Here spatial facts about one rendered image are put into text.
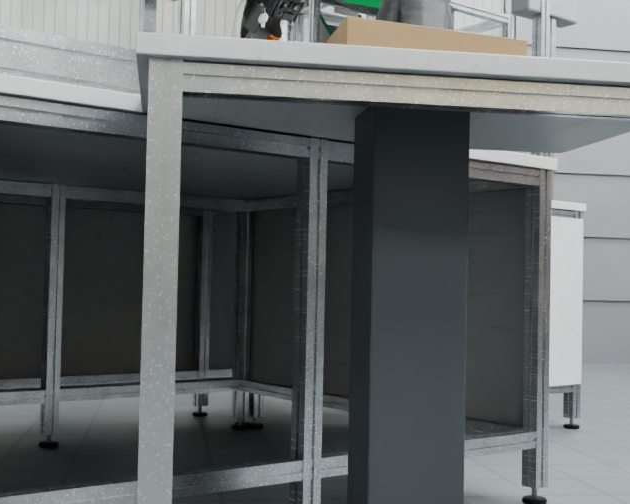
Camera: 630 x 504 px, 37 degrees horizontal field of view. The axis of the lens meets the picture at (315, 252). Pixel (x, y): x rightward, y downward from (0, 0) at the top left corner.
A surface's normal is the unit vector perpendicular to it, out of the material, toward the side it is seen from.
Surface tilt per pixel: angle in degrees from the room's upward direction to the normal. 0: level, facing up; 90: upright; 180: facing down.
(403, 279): 90
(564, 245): 90
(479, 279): 90
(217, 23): 90
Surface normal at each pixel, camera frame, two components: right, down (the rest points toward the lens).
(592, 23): 0.16, -0.03
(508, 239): -0.79, -0.04
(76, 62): 0.61, -0.01
